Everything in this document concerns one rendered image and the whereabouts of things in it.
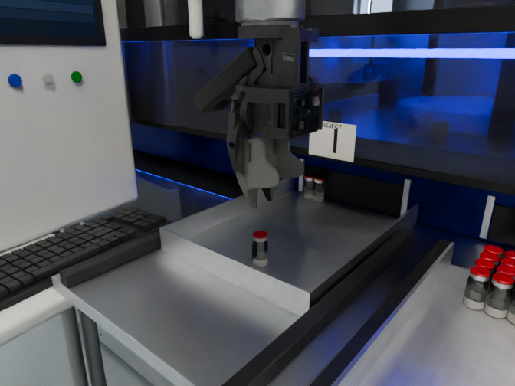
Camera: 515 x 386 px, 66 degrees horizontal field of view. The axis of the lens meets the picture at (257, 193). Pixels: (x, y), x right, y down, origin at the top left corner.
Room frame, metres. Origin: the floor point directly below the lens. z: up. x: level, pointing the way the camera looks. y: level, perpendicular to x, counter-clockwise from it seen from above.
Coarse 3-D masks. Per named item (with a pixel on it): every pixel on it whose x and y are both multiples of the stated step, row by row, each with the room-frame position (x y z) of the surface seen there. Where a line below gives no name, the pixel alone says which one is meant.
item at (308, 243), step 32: (288, 192) 0.77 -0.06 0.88; (192, 224) 0.57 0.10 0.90; (224, 224) 0.61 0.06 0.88; (256, 224) 0.61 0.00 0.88; (288, 224) 0.61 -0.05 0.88; (320, 224) 0.61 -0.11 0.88; (352, 224) 0.61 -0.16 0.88; (384, 224) 0.61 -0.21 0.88; (192, 256) 0.48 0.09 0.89; (224, 256) 0.44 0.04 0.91; (288, 256) 0.50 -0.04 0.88; (320, 256) 0.50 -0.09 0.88; (352, 256) 0.44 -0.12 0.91; (256, 288) 0.41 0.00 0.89; (288, 288) 0.38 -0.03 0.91; (320, 288) 0.38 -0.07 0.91
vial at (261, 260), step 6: (258, 240) 0.47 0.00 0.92; (264, 240) 0.47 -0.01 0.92; (252, 246) 0.48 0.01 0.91; (258, 246) 0.47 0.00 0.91; (264, 246) 0.47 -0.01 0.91; (258, 252) 0.47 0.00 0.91; (264, 252) 0.47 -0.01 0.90; (258, 258) 0.47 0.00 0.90; (264, 258) 0.47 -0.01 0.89; (258, 264) 0.47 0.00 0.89; (264, 264) 0.47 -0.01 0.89
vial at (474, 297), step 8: (472, 272) 0.38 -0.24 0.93; (480, 272) 0.38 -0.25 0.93; (488, 272) 0.38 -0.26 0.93; (472, 280) 0.38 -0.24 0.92; (480, 280) 0.38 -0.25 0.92; (472, 288) 0.38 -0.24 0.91; (480, 288) 0.38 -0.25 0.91; (464, 296) 0.39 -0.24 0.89; (472, 296) 0.38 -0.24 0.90; (480, 296) 0.38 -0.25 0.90; (464, 304) 0.38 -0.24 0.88; (472, 304) 0.38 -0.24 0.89; (480, 304) 0.38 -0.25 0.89
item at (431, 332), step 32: (448, 256) 0.46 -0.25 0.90; (416, 288) 0.37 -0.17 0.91; (448, 288) 0.42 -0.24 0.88; (416, 320) 0.36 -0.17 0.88; (448, 320) 0.36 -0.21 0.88; (480, 320) 0.36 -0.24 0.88; (384, 352) 0.31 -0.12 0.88; (416, 352) 0.31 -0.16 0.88; (448, 352) 0.31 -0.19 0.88; (480, 352) 0.31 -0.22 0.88; (512, 352) 0.31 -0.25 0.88; (352, 384) 0.26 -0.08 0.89; (384, 384) 0.27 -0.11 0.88; (416, 384) 0.27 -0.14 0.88; (448, 384) 0.27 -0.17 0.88; (480, 384) 0.27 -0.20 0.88; (512, 384) 0.27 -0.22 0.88
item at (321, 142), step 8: (328, 128) 0.65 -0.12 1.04; (336, 128) 0.64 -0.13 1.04; (344, 128) 0.63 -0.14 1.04; (352, 128) 0.62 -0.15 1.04; (312, 136) 0.67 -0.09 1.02; (320, 136) 0.66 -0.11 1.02; (328, 136) 0.65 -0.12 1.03; (344, 136) 0.63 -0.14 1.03; (352, 136) 0.62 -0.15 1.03; (312, 144) 0.67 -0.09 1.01; (320, 144) 0.65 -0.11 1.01; (328, 144) 0.65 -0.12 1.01; (336, 144) 0.64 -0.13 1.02; (344, 144) 0.63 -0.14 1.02; (352, 144) 0.62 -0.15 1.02; (312, 152) 0.66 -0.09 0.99; (320, 152) 0.65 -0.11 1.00; (328, 152) 0.64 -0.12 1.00; (336, 152) 0.63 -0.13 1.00; (344, 152) 0.63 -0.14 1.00; (352, 152) 0.62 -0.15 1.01; (344, 160) 0.63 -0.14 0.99; (352, 160) 0.62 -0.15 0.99
